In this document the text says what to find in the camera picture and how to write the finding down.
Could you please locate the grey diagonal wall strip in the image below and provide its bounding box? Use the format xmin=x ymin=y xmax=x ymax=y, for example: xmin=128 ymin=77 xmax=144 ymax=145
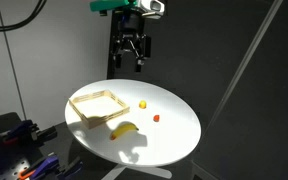
xmin=213 ymin=0 xmax=284 ymax=126

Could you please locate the black workbench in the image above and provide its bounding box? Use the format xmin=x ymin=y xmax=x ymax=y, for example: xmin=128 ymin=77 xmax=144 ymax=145
xmin=0 ymin=112 xmax=118 ymax=180

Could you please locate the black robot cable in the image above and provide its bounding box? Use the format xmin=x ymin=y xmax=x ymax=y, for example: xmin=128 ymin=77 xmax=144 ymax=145
xmin=0 ymin=0 xmax=48 ymax=33

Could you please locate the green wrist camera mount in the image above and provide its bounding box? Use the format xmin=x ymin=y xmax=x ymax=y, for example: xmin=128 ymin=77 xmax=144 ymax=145
xmin=89 ymin=0 xmax=132 ymax=15

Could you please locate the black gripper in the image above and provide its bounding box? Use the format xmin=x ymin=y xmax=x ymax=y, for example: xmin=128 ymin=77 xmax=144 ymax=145
xmin=111 ymin=12 xmax=152 ymax=73

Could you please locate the white table base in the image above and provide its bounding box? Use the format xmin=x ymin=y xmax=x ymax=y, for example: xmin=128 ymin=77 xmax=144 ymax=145
xmin=110 ymin=164 xmax=173 ymax=180

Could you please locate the yellow banana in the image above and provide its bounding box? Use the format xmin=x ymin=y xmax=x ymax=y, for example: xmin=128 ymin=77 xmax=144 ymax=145
xmin=109 ymin=121 xmax=140 ymax=141

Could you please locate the wooden slat box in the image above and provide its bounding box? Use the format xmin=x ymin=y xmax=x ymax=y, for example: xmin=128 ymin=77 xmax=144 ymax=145
xmin=68 ymin=88 xmax=131 ymax=130

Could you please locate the purple orange spring clamp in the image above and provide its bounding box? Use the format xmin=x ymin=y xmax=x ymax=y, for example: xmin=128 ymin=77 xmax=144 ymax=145
xmin=17 ymin=154 xmax=85 ymax=180
xmin=2 ymin=119 xmax=58 ymax=147

